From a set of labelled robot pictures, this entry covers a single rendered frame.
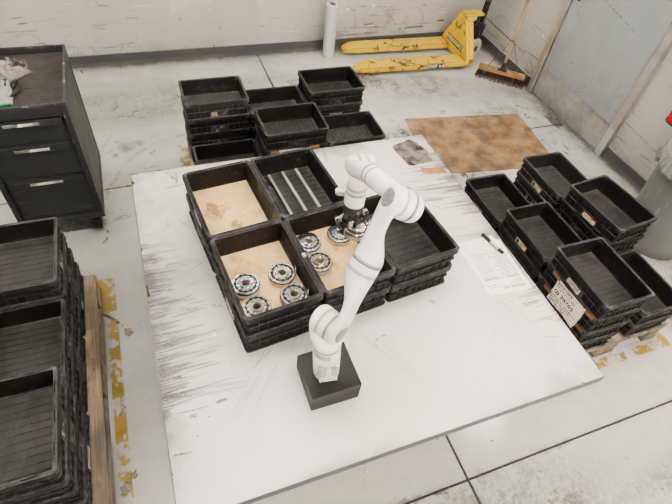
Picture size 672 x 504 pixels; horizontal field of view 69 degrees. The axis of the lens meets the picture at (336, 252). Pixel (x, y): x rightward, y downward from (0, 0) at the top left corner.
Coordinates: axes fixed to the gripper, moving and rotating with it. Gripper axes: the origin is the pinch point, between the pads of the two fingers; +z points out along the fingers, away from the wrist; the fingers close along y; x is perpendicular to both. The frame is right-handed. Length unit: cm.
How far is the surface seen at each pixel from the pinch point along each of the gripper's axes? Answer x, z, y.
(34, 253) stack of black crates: 79, 51, -117
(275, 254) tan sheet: 12.0, 17.0, -24.8
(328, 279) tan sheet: -7.3, 17.0, -10.4
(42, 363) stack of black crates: 27, 62, -121
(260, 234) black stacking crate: 18.7, 10.6, -28.6
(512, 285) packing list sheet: -31, 29, 69
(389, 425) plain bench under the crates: -63, 30, -12
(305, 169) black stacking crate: 57, 17, 8
